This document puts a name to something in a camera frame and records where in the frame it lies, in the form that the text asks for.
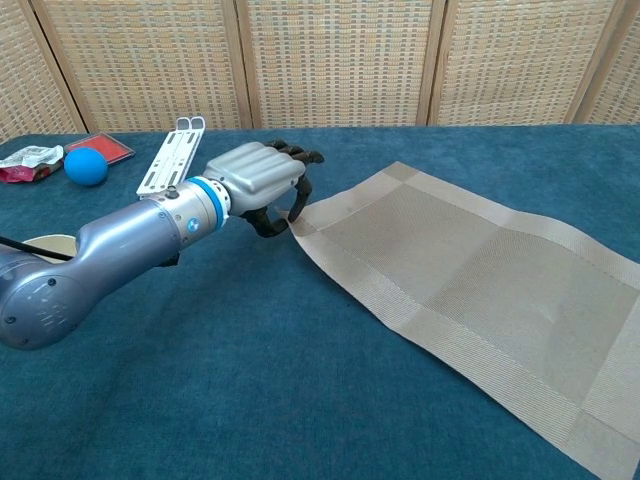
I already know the white folding stand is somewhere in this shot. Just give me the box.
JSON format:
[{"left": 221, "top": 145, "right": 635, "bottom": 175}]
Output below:
[{"left": 135, "top": 115, "right": 208, "bottom": 201}]

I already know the woven striped placemat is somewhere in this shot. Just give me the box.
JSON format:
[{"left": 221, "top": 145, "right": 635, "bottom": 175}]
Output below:
[{"left": 285, "top": 160, "right": 640, "bottom": 480}]

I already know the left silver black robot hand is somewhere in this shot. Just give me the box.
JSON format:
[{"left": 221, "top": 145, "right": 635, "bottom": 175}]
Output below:
[{"left": 203, "top": 139, "right": 325, "bottom": 239}]

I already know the blue ball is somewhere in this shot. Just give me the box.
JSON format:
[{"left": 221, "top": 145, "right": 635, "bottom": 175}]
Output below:
[{"left": 63, "top": 147, "right": 109, "bottom": 187}]

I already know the woven bamboo folding screen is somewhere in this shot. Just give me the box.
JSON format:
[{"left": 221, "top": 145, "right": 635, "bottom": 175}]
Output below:
[{"left": 0, "top": 0, "right": 640, "bottom": 144}]

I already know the beige bowl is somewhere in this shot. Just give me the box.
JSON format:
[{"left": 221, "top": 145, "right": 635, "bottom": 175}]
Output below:
[{"left": 22, "top": 233, "right": 79, "bottom": 261}]

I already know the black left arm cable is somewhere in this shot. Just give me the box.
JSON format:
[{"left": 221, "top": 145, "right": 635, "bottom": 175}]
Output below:
[{"left": 0, "top": 234, "right": 76, "bottom": 262}]

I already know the blue carpet table cover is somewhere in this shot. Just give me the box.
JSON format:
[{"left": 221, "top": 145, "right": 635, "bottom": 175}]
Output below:
[{"left": 0, "top": 124, "right": 640, "bottom": 480}]

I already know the crumpled silver snack wrapper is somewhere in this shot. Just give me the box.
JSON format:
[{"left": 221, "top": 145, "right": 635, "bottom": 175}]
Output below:
[{"left": 0, "top": 144, "right": 65, "bottom": 185}]

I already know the red ink pad box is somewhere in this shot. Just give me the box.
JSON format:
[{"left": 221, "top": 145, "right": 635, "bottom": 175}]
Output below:
[{"left": 63, "top": 132, "right": 136, "bottom": 161}]

